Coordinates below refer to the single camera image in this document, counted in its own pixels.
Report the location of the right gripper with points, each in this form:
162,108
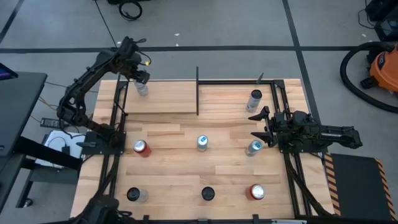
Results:
275,127

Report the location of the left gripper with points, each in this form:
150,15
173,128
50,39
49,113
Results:
138,74

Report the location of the white Celsius Arctic Vibe can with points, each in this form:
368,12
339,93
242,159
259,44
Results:
142,90

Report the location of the Celsius can blue palm print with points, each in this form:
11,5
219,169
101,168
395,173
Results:
252,104

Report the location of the blue silver Red Bull can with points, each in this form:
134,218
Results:
252,149
202,144

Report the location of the red Coca-Cola can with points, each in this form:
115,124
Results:
143,150
256,192

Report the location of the Celsius can orange print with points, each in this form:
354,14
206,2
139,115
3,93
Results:
141,195

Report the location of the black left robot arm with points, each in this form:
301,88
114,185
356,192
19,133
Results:
93,71

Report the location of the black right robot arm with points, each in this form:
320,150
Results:
335,137

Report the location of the Celsius can pineapple print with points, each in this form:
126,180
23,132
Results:
207,193

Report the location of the small black power adapter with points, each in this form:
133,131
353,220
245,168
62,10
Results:
49,123

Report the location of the black mat hazard stripes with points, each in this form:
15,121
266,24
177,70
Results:
354,186

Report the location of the black desk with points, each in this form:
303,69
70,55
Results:
21,109

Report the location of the orange shop vacuum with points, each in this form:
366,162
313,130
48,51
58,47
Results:
385,70

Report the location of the dark laptop screen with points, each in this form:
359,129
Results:
4,74

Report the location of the black equipment case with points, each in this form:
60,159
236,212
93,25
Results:
387,25

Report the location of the wooden shelf black metal frame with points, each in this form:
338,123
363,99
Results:
168,98

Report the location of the black aluminium rig frame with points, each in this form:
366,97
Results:
236,82

